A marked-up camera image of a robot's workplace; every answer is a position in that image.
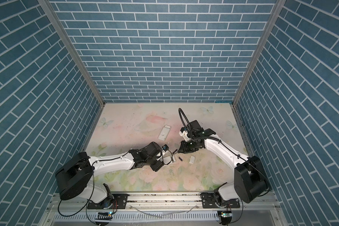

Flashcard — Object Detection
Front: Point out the left aluminium corner post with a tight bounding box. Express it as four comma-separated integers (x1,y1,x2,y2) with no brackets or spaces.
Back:
38,0,105,107

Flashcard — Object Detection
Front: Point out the black mounting plate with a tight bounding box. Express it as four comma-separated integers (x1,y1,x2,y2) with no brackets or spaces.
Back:
87,194,129,210
200,192,240,209

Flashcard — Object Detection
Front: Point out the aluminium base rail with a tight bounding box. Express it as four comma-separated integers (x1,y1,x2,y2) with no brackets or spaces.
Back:
39,191,287,226

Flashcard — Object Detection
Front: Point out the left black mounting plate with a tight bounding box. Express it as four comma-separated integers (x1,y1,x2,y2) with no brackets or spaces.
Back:
87,194,129,210

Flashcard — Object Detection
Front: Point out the aluminium corner post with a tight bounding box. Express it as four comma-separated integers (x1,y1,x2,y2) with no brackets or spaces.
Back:
233,0,286,106
38,0,105,107

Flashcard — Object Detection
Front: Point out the white remote control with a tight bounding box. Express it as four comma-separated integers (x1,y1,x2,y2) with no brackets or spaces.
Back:
163,154,176,165
158,125,171,141

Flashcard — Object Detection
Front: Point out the right aluminium corner post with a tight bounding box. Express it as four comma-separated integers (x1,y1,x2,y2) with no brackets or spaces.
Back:
233,0,286,106

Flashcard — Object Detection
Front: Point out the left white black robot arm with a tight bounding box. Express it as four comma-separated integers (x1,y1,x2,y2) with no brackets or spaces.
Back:
55,142,169,203

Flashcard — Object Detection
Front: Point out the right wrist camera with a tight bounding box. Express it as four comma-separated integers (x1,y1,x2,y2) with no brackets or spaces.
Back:
179,127,190,142

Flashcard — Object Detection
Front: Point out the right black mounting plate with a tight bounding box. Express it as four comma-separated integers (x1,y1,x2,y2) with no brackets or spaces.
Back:
200,192,240,209

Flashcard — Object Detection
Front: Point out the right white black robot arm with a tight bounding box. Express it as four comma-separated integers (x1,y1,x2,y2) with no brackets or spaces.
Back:
178,120,268,206

